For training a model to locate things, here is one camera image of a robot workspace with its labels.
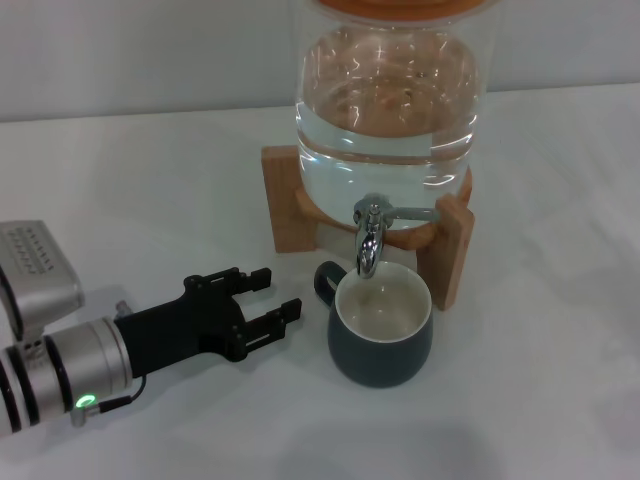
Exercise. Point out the glass water dispenser jar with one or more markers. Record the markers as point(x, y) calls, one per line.
point(390, 165)

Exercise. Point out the black ceramic cup white inside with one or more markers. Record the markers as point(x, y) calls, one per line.
point(380, 360)

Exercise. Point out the wooden dispenser stand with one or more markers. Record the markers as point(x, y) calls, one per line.
point(281, 200)

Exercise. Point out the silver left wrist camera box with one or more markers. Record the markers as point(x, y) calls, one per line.
point(35, 270)

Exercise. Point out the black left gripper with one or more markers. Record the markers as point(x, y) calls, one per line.
point(180, 325)

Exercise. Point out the chrome faucet with lever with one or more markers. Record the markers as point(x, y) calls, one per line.
point(370, 245)

